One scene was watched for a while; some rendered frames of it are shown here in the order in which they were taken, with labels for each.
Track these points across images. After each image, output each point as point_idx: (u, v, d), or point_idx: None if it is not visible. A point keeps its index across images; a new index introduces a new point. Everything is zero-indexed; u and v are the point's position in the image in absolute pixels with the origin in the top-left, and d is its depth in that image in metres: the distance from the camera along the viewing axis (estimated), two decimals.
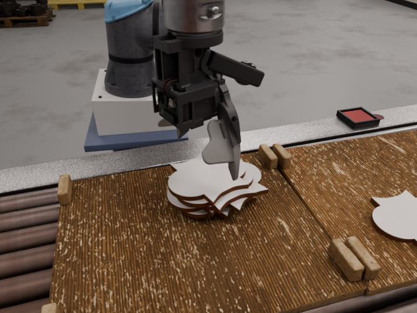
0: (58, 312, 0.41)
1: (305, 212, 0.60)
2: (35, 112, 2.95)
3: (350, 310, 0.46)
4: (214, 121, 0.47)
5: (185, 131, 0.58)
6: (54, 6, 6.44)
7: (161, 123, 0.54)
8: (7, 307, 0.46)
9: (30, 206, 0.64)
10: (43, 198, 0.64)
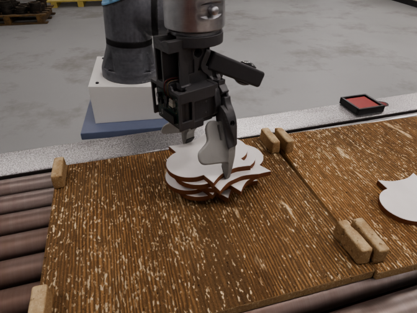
0: (49, 294, 0.39)
1: (309, 195, 0.57)
2: (33, 108, 2.93)
3: (357, 294, 0.44)
4: (212, 122, 0.47)
5: (190, 138, 0.57)
6: (54, 4, 6.42)
7: (164, 129, 0.53)
8: None
9: (23, 190, 0.61)
10: (36, 182, 0.62)
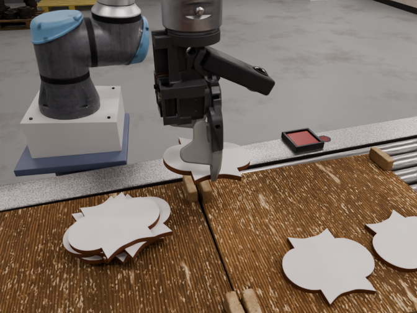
0: None
1: (216, 254, 0.55)
2: (14, 118, 2.91)
3: None
4: (201, 123, 0.47)
5: None
6: (45, 9, 6.40)
7: None
8: None
9: None
10: None
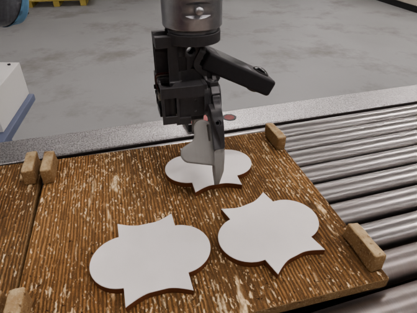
0: None
1: (28, 244, 0.45)
2: None
3: None
4: (201, 121, 0.47)
5: None
6: (29, 4, 6.29)
7: None
8: None
9: None
10: None
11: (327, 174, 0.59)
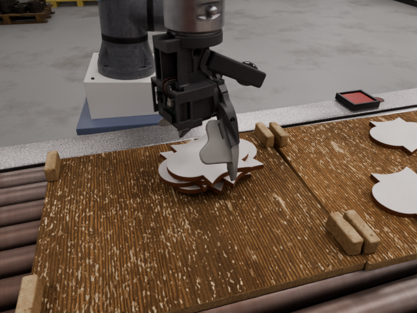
0: (39, 284, 0.39)
1: (303, 189, 0.57)
2: (32, 107, 2.93)
3: (349, 285, 0.44)
4: (213, 121, 0.47)
5: (186, 130, 0.58)
6: (53, 4, 6.42)
7: (161, 122, 0.54)
8: None
9: (17, 184, 0.61)
10: (30, 176, 0.62)
11: None
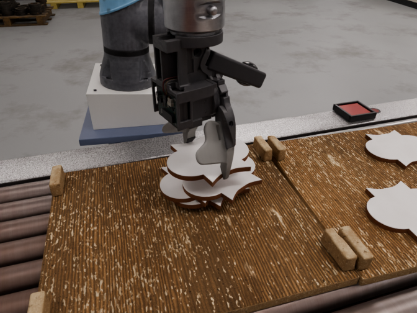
0: (46, 300, 0.41)
1: (300, 203, 0.59)
2: (33, 110, 2.95)
3: (343, 300, 0.46)
4: (211, 122, 0.47)
5: (191, 138, 0.57)
6: (54, 5, 6.44)
7: (165, 128, 0.54)
8: None
9: (23, 198, 0.63)
10: (35, 190, 0.64)
11: None
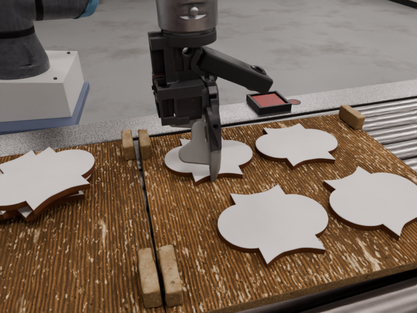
0: None
1: (146, 213, 0.47)
2: None
3: None
4: (199, 123, 0.47)
5: None
6: None
7: None
8: None
9: None
10: None
11: (406, 153, 0.62)
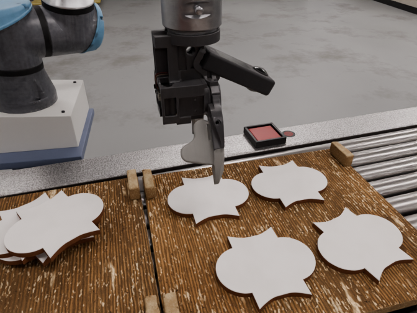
0: None
1: (151, 254, 0.52)
2: None
3: None
4: (201, 121, 0.47)
5: None
6: None
7: None
8: None
9: None
10: None
11: (391, 189, 0.66)
